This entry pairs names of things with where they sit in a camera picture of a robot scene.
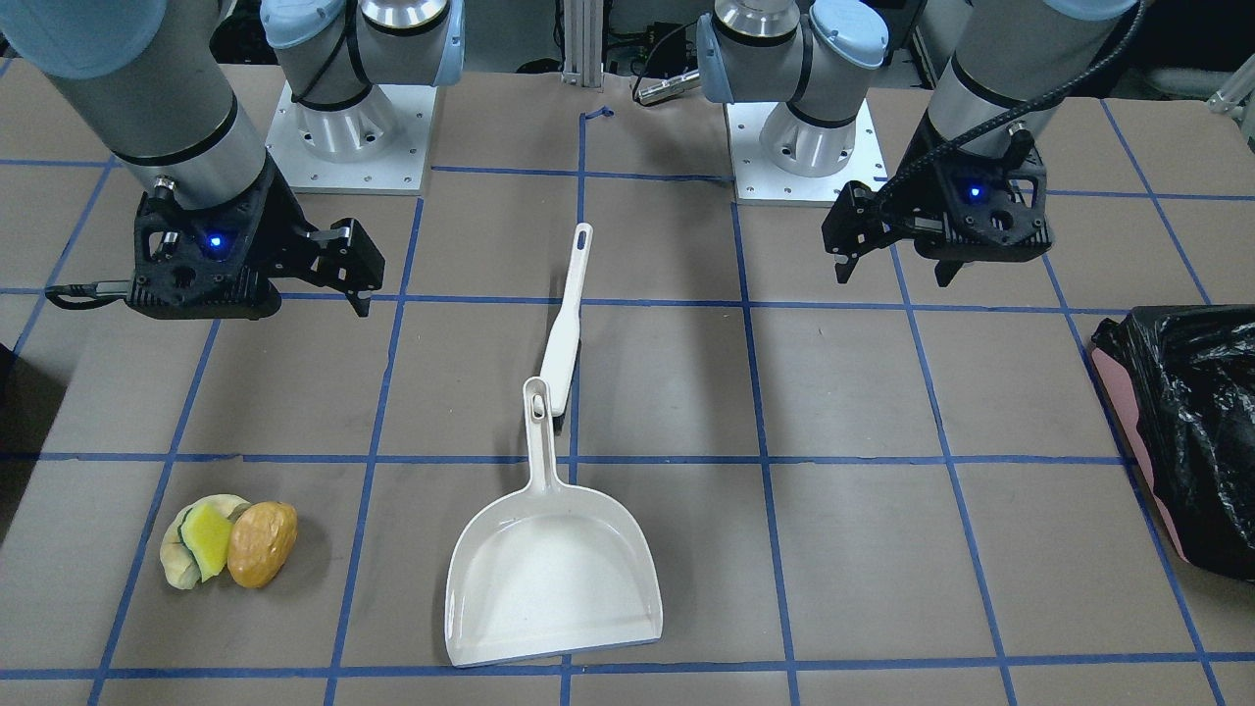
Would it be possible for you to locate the black lined bin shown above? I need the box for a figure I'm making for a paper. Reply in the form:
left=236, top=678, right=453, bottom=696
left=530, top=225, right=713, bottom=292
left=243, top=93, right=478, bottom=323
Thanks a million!
left=1091, top=305, right=1254, bottom=581

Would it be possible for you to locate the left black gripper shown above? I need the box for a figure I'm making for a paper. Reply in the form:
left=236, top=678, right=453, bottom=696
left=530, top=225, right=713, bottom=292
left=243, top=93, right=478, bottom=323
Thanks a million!
left=822, top=118, right=1052, bottom=287

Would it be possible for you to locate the white dustpan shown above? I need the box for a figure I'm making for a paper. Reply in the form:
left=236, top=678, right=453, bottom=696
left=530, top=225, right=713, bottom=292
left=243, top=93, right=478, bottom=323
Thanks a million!
left=443, top=377, right=665, bottom=668

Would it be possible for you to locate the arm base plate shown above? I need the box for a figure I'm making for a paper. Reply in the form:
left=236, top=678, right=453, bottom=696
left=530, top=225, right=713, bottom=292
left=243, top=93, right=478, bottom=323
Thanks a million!
left=266, top=85, right=439, bottom=196
left=725, top=102, right=890, bottom=207

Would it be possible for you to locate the brown potato trash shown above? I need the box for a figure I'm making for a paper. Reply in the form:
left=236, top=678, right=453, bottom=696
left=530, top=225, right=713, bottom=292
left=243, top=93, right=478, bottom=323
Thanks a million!
left=226, top=502, right=299, bottom=588

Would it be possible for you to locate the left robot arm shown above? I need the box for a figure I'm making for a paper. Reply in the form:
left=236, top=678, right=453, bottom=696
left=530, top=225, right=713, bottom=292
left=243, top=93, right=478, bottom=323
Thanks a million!
left=697, top=1, right=1150, bottom=286

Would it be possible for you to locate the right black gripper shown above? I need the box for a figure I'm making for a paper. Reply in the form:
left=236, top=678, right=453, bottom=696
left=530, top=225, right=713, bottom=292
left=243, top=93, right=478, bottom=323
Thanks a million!
left=128, top=157, right=385, bottom=319

